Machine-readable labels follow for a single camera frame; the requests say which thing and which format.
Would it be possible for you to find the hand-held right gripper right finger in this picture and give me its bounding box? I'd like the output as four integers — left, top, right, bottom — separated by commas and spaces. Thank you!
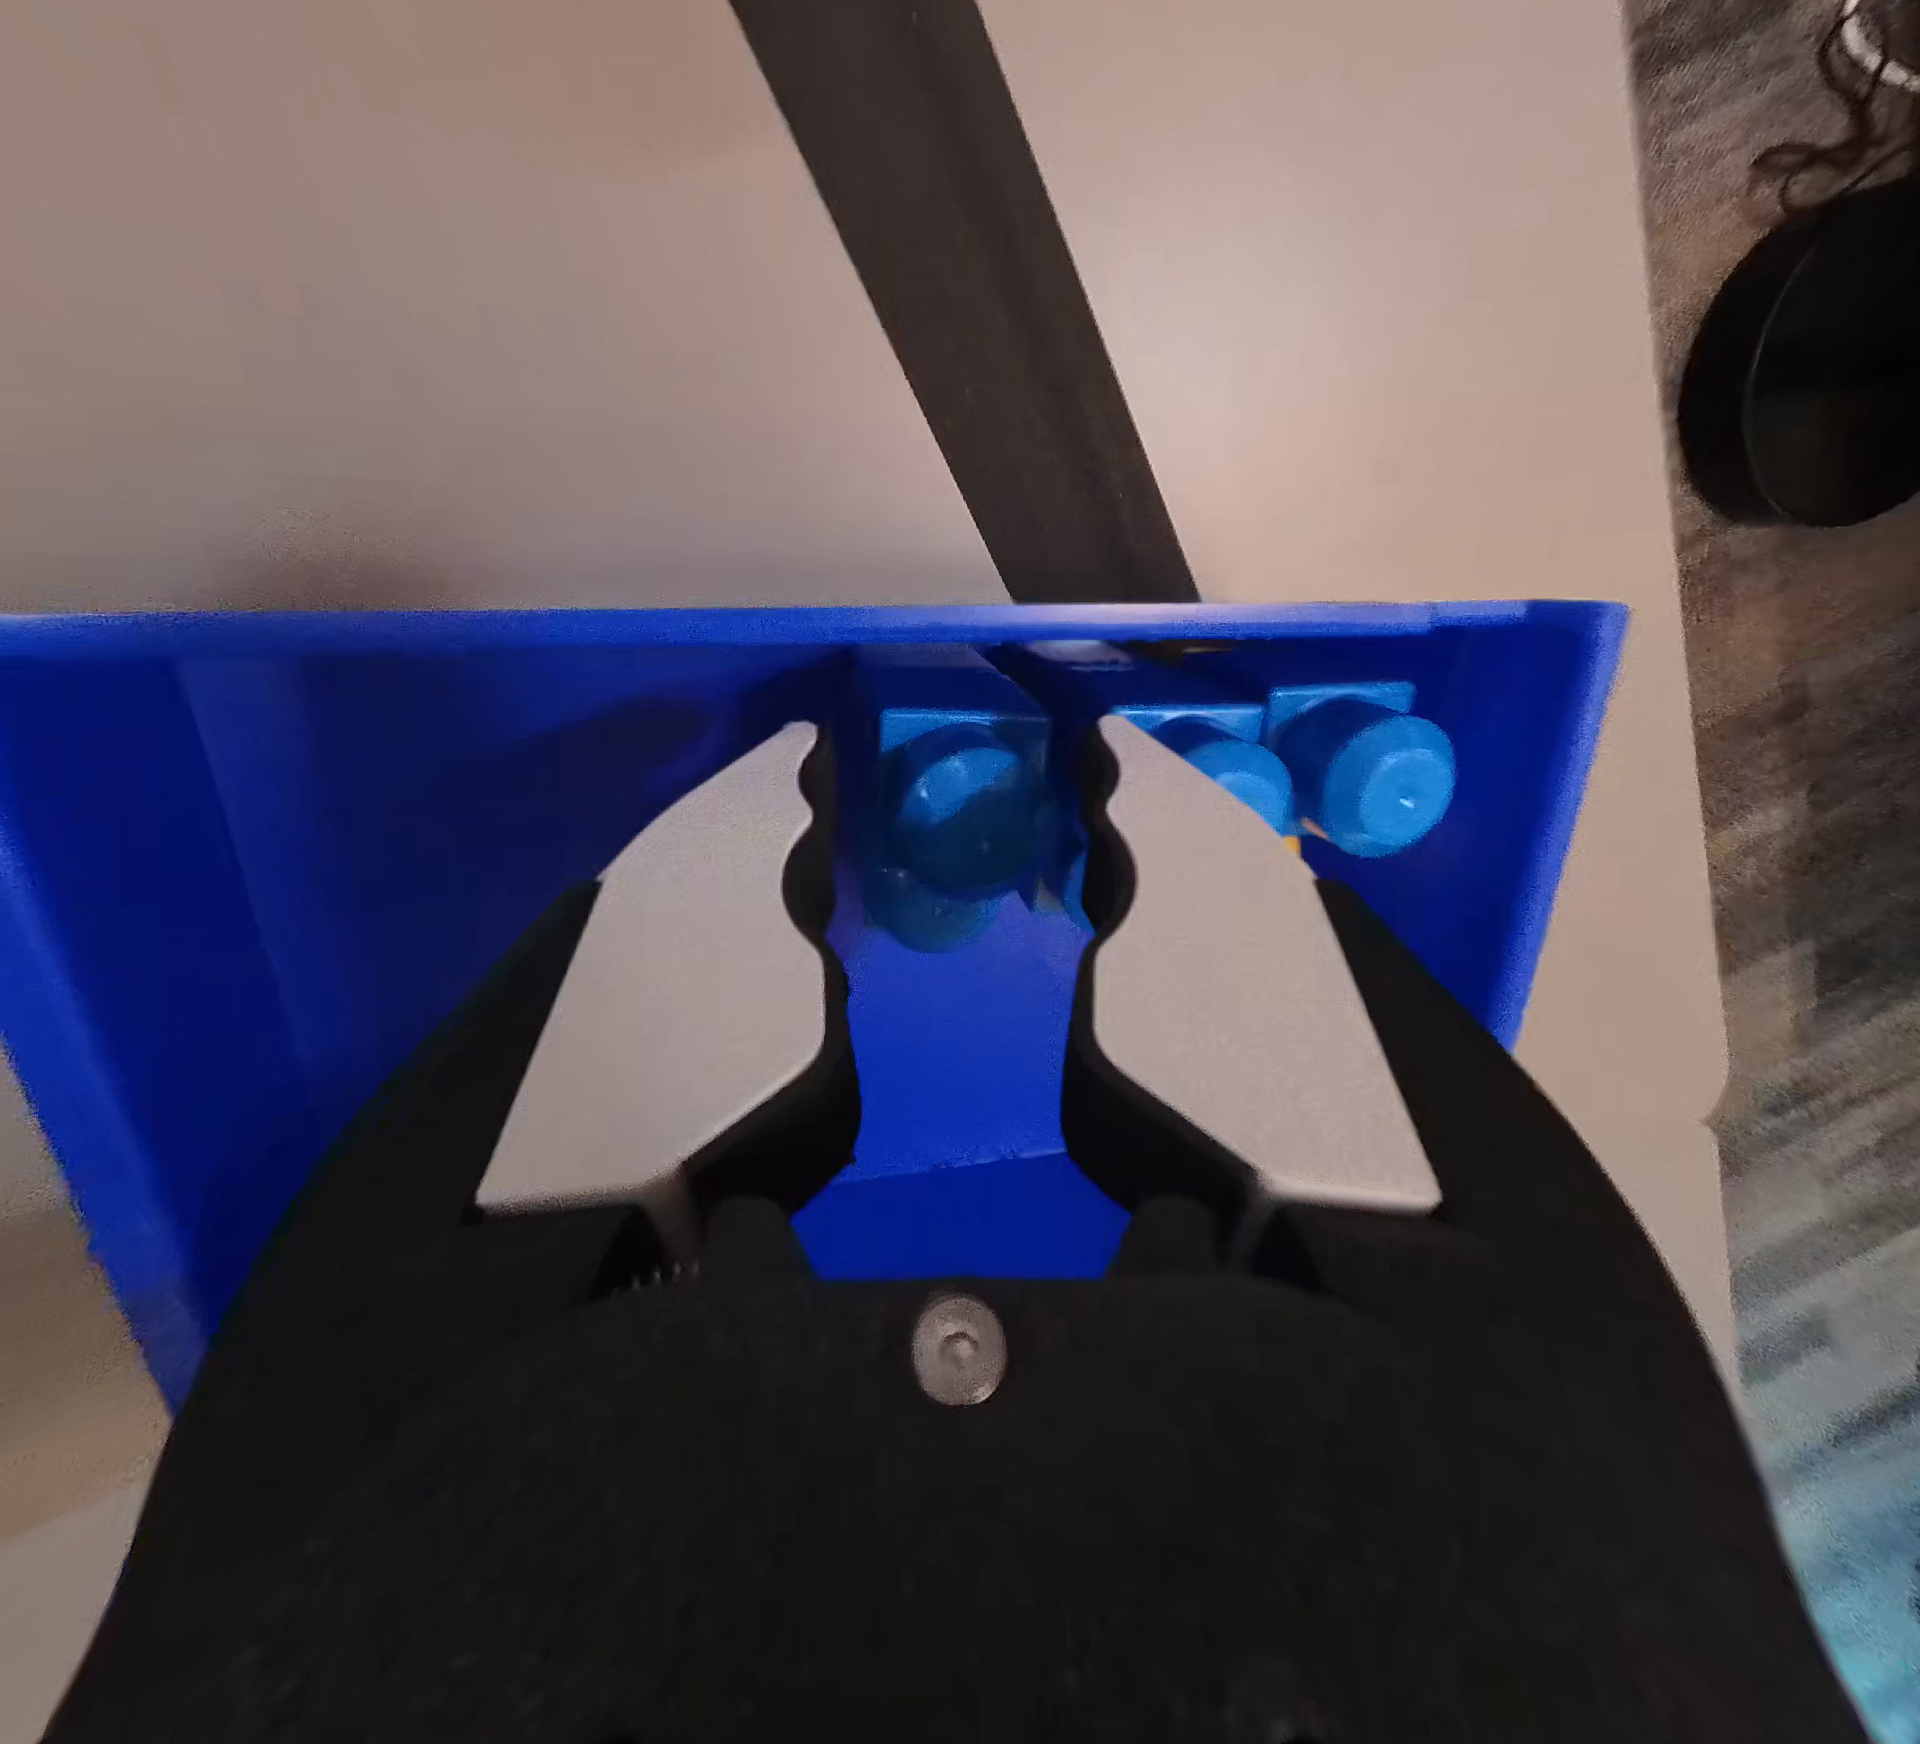
1062, 715, 1448, 1221

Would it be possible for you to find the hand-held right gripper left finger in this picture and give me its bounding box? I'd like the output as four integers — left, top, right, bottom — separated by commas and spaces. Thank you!
473, 721, 864, 1236

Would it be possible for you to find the blue plastic storage bin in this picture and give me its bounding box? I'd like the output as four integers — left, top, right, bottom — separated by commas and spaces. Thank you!
0, 598, 1632, 1417

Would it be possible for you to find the black round-base stand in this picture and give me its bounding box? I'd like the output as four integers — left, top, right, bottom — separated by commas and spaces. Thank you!
1678, 177, 1920, 531

